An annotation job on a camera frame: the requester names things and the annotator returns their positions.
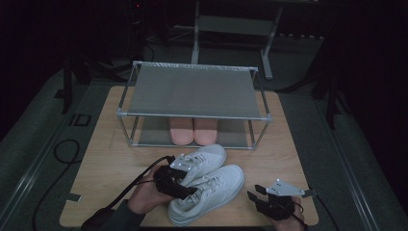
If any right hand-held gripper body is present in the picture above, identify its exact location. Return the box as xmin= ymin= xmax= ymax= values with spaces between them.
xmin=256 ymin=178 xmax=306 ymax=221

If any black floor cable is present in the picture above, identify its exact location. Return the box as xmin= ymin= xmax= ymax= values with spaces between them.
xmin=32 ymin=139 xmax=81 ymax=231

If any black metal stand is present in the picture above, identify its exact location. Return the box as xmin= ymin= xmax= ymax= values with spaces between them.
xmin=312 ymin=75 xmax=350 ymax=130
xmin=62 ymin=59 xmax=94 ymax=115

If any pink slipper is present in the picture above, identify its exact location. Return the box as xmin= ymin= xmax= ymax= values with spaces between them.
xmin=193 ymin=117 xmax=219 ymax=146
xmin=168 ymin=117 xmax=194 ymax=146

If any white metal desk frame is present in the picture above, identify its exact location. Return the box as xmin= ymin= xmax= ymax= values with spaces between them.
xmin=191 ymin=0 xmax=284 ymax=81

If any person's left hand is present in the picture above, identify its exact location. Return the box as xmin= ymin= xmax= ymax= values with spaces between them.
xmin=127 ymin=167 xmax=176 ymax=216

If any person's right hand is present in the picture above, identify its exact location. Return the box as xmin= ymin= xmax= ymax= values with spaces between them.
xmin=270 ymin=196 xmax=306 ymax=231

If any grey fabric metal shoe rack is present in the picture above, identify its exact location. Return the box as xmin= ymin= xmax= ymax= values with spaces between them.
xmin=115 ymin=61 xmax=273 ymax=151

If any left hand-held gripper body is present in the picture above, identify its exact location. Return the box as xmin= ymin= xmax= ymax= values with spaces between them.
xmin=153 ymin=153 xmax=193 ymax=197

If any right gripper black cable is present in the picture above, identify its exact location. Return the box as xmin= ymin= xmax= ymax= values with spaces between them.
xmin=301 ymin=189 xmax=341 ymax=231

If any white sneaker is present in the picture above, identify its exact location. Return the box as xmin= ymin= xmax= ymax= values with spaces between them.
xmin=167 ymin=164 xmax=245 ymax=227
xmin=177 ymin=143 xmax=227 ymax=188

